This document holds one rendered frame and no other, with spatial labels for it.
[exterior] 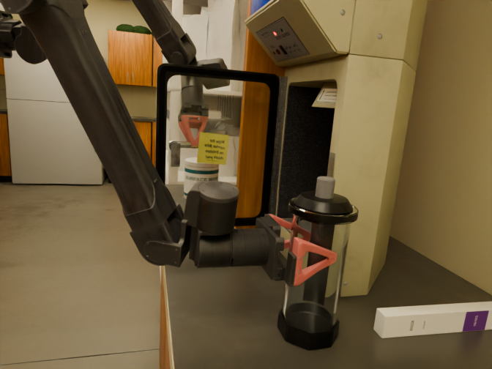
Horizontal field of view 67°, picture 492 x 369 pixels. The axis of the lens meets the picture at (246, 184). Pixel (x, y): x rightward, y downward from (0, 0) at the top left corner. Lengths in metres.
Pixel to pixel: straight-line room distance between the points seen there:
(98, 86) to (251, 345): 0.44
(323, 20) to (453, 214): 0.64
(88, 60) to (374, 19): 0.48
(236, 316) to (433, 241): 0.65
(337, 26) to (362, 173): 0.27
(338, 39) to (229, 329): 0.53
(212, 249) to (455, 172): 0.74
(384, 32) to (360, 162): 0.23
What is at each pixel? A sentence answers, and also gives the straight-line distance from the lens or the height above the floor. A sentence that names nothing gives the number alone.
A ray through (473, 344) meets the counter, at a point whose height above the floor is 0.94.
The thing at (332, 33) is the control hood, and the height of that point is 1.44.
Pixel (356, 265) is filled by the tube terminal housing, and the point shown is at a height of 1.01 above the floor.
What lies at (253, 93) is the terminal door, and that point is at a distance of 0.95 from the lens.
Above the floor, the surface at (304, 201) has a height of 1.18.
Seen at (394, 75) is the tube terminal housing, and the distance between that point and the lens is 0.76.
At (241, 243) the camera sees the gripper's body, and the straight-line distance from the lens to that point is 0.55.
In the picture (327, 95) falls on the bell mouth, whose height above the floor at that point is 1.34.
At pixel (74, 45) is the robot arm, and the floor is 1.37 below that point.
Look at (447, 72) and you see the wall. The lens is 1.16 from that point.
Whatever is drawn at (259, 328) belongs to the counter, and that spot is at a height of 0.94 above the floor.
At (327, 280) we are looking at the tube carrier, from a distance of 0.60.
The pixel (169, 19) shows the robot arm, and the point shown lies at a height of 1.50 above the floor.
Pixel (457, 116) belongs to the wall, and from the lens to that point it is 1.11.
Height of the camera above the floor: 1.32
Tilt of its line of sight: 13 degrees down
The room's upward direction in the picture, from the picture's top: 4 degrees clockwise
